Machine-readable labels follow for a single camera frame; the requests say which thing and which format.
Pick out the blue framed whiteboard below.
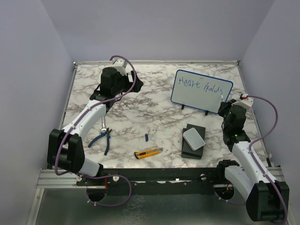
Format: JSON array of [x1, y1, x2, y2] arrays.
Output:
[[171, 69, 233, 113]]

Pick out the silver wrench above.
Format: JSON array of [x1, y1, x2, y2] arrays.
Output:
[[100, 116, 107, 134]]

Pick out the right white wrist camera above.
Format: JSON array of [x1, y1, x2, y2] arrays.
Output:
[[232, 94, 254, 109]]

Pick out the black box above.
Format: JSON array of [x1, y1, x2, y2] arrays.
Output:
[[181, 124, 206, 159]]

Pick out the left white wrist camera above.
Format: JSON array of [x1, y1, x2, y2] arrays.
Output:
[[112, 59, 128, 75]]

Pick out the yellow utility knife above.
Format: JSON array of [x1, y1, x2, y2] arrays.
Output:
[[134, 148, 163, 159]]

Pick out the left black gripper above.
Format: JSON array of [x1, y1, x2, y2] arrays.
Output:
[[112, 70, 143, 95]]

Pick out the blue handled pliers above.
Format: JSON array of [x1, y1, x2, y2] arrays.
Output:
[[88, 127, 112, 156]]

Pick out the grey white eraser case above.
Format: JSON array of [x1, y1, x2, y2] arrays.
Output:
[[183, 127, 206, 151]]

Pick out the black mounting base rail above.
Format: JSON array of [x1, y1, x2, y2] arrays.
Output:
[[77, 166, 235, 196]]

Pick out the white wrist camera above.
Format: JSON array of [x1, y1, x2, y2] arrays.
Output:
[[232, 94, 254, 109], [112, 59, 128, 75]]

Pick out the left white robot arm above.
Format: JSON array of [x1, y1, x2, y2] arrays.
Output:
[[47, 66, 143, 185]]

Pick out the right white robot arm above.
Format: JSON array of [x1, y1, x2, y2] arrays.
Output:
[[215, 95, 289, 224]]

